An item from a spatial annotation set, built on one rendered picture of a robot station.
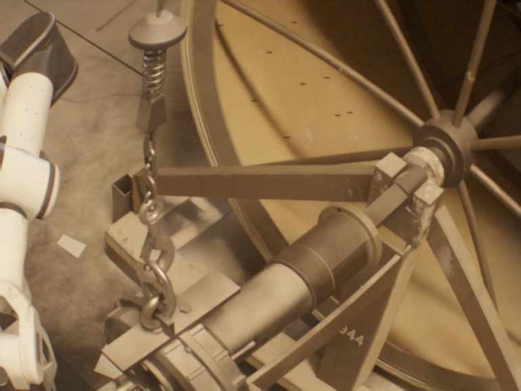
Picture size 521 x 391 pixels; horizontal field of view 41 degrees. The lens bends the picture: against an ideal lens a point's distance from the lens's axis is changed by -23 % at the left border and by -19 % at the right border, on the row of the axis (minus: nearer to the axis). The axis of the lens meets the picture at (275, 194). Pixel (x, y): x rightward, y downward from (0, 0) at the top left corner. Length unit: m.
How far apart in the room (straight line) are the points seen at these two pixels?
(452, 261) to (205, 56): 0.88
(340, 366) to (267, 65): 0.91
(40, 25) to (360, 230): 0.72
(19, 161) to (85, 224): 1.80
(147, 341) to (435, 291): 1.49
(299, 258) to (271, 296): 0.09
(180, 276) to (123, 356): 1.26
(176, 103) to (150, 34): 2.36
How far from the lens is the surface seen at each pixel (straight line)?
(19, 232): 0.97
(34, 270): 2.65
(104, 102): 3.25
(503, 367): 1.79
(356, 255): 1.44
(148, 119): 0.85
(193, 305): 1.18
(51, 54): 1.15
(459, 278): 1.69
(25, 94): 1.08
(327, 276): 1.40
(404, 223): 1.65
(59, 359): 2.21
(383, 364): 2.33
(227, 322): 1.30
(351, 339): 1.94
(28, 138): 1.04
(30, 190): 0.97
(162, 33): 0.78
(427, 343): 2.35
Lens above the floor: 2.02
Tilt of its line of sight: 45 degrees down
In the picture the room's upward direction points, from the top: 7 degrees clockwise
